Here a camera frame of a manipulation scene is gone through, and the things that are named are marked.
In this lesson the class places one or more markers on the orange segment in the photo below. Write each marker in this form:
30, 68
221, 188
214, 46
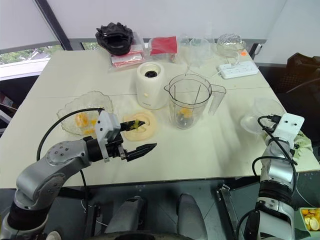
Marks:
89, 131
186, 112
91, 123
135, 124
80, 120

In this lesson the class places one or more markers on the textured clear glass bowl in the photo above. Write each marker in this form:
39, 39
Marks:
231, 43

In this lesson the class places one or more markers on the cream blender base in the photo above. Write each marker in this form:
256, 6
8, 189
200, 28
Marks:
150, 90

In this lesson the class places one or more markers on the white power strip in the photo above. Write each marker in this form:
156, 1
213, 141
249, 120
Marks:
237, 70

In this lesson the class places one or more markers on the grey metal table bracket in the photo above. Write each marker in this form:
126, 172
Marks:
227, 205

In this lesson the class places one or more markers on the cream blender jar lid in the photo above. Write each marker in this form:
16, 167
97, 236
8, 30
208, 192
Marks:
140, 132

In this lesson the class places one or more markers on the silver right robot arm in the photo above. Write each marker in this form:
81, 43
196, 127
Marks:
277, 180

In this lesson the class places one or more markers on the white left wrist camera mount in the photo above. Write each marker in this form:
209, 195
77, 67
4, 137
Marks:
106, 127

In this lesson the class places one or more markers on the green printed white cloth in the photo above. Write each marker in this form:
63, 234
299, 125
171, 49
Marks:
302, 145

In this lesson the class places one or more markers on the clear blender jar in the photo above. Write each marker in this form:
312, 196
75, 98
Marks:
187, 95

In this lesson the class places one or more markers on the red packet in clear bag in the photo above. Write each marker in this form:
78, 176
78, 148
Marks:
163, 46

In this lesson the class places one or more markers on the clear plastic measuring beaker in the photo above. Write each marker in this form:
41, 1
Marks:
197, 50

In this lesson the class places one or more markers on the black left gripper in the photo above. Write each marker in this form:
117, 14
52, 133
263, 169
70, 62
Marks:
115, 149

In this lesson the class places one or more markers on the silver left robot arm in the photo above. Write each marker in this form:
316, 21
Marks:
42, 172

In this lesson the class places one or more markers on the dark rounded shape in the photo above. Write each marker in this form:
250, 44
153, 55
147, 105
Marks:
127, 215
190, 215

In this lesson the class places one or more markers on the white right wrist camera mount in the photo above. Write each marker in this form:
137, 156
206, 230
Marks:
287, 127

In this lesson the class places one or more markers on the green tray of orange peels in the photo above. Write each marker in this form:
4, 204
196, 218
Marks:
311, 220

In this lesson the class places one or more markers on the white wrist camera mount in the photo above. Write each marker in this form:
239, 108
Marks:
287, 127
106, 127

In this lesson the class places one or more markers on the scalloped clear glass bowl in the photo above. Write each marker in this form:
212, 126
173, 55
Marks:
75, 105

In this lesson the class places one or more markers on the black chair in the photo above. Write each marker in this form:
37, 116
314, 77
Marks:
302, 72

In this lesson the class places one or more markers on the black crumpled bag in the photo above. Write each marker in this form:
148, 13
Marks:
115, 37

